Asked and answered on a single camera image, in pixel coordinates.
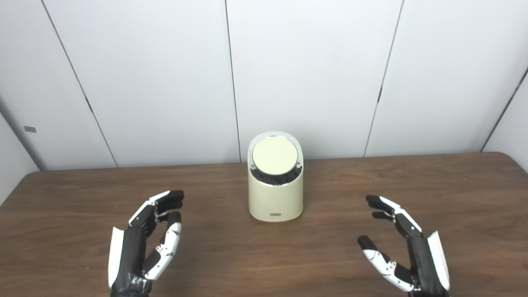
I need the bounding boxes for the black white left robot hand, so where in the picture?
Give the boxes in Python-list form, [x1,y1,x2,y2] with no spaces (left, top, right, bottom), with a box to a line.
[108,190,184,297]

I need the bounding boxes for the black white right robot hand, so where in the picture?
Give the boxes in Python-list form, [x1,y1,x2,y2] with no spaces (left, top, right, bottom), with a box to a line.
[357,195,450,297]

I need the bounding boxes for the cream-colored tabletop bin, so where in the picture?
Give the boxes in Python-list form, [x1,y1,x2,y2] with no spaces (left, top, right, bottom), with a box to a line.
[247,132,304,222]

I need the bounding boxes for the round cream bin lid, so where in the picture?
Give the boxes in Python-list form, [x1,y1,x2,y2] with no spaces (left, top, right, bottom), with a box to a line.
[252,137,298,174]

